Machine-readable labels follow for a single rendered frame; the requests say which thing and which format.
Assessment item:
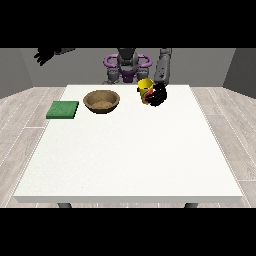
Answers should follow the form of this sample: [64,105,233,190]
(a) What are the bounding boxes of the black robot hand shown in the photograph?
[33,48,57,67]
[144,82,168,108]

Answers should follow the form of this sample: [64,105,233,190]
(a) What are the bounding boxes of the yellow cup with melon print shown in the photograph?
[136,77,155,106]

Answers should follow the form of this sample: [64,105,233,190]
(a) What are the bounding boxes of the green square pad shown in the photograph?
[45,100,80,120]

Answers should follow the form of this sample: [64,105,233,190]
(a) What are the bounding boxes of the brown wooden bowl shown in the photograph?
[82,89,121,115]

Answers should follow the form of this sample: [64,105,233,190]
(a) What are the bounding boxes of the grey robot trunk purple rings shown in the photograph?
[101,47,153,86]

